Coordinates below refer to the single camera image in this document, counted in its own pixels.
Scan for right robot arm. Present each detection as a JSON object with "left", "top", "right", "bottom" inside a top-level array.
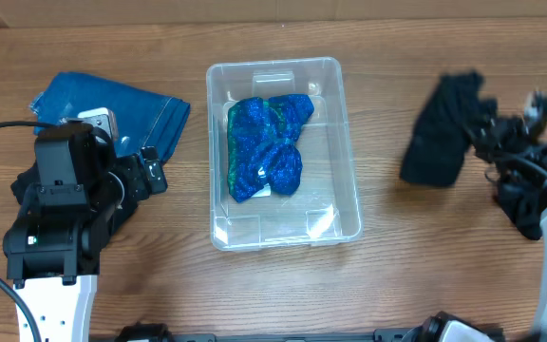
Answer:
[{"left": 400, "top": 112, "right": 547, "bottom": 340}]

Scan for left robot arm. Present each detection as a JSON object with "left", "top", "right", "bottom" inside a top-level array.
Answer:
[{"left": 3, "top": 123, "right": 167, "bottom": 341}]

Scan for blue sequin fabric bundle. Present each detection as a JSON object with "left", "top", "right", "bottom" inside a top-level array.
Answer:
[{"left": 227, "top": 94, "right": 314, "bottom": 203}]

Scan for clear plastic storage bin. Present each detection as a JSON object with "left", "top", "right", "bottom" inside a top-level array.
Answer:
[{"left": 206, "top": 57, "right": 364, "bottom": 252}]

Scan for blue denim jeans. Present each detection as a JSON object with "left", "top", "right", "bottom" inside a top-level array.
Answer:
[{"left": 29, "top": 72, "right": 191, "bottom": 162}]

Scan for black garment with tape band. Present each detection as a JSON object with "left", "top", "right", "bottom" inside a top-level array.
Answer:
[{"left": 10, "top": 162, "right": 138, "bottom": 235}]

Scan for white label in bin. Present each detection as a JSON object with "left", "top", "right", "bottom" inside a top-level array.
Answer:
[{"left": 253, "top": 184, "right": 272, "bottom": 198}]

